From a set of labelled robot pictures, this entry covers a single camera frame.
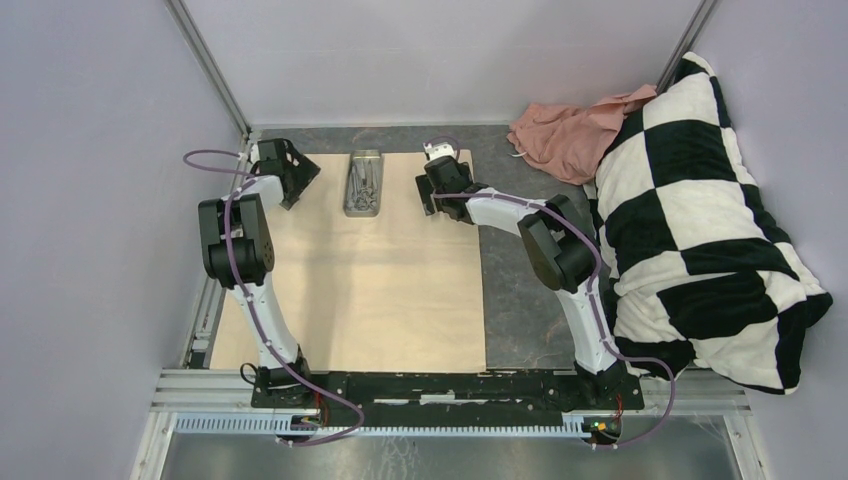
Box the metal surgical instrument tray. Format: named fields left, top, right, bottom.
left=343, top=150, right=384, bottom=218

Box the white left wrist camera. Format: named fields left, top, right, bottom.
left=246, top=144, right=261, bottom=167

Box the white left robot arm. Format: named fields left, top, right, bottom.
left=198, top=138, right=320, bottom=408

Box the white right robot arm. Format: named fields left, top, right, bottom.
left=415, top=156, right=627, bottom=408

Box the pink crumpled cloth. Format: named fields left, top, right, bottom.
left=507, top=84, right=657, bottom=185

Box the black white checkered pillow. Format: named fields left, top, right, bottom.
left=585, top=52, right=833, bottom=395

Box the beige cloth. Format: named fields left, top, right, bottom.
left=209, top=149, right=488, bottom=374

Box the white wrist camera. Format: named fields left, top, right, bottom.
left=246, top=144, right=261, bottom=167
left=423, top=142, right=458, bottom=161

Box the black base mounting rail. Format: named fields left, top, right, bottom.
left=251, top=368, right=645, bottom=427

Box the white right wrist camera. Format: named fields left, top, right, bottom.
left=423, top=142, right=458, bottom=161

